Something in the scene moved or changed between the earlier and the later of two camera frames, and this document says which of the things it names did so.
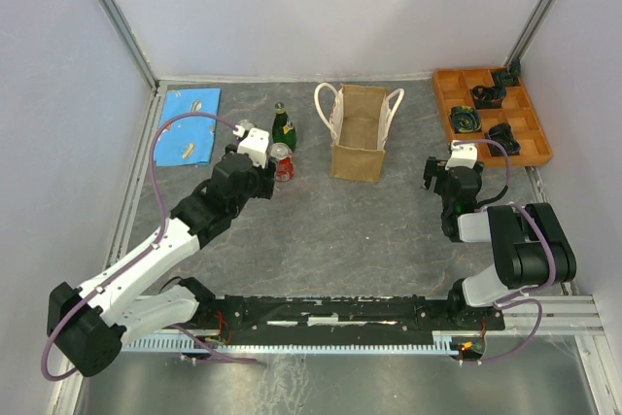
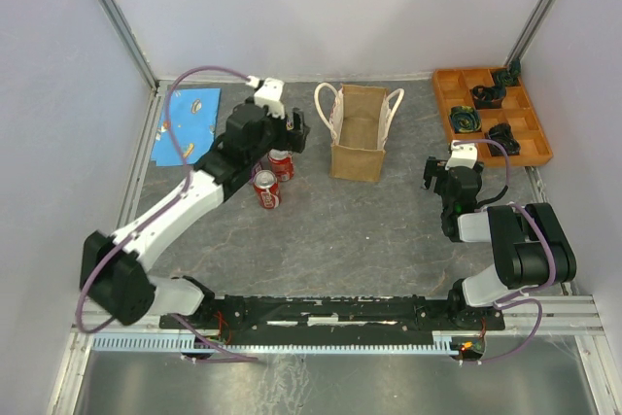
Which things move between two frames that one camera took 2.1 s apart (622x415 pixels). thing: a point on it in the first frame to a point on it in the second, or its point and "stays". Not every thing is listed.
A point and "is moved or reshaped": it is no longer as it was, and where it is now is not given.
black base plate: x=343 y=316 stays
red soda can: x=285 y=169 stays
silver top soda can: x=283 y=154 is moved or reshaped
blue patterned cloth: x=188 y=140 stays
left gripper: x=265 y=185 to x=292 y=140
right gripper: x=431 y=167 stays
